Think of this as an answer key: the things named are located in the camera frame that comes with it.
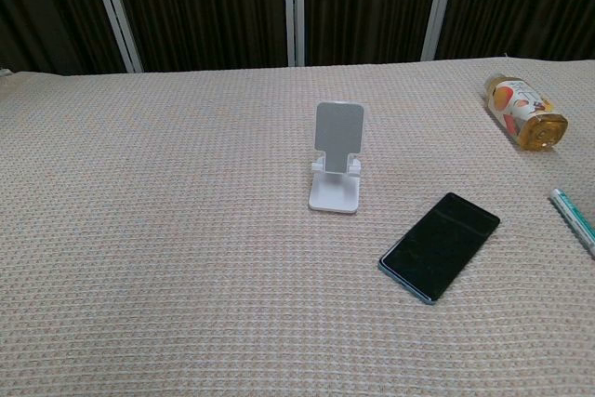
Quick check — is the dark pleated curtain screen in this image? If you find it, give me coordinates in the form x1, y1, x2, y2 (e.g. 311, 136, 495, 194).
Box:
0, 0, 595, 76

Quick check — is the white screen frame post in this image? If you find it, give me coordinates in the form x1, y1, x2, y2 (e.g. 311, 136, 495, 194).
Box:
85, 0, 145, 74
420, 0, 461, 62
282, 0, 306, 68

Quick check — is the beige woven tablecloth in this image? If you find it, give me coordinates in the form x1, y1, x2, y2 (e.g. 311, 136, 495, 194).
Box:
0, 56, 595, 397

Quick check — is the amber drink bottle fruit label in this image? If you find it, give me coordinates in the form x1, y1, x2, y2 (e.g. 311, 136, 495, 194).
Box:
483, 72, 569, 152

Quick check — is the teal white pen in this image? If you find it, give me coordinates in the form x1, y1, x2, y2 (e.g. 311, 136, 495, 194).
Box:
549, 188, 595, 258

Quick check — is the white phone stand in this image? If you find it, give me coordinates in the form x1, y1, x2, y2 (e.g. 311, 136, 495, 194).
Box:
307, 100, 365, 216

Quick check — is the black smartphone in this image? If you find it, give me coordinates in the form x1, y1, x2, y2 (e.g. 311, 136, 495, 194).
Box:
377, 192, 501, 306

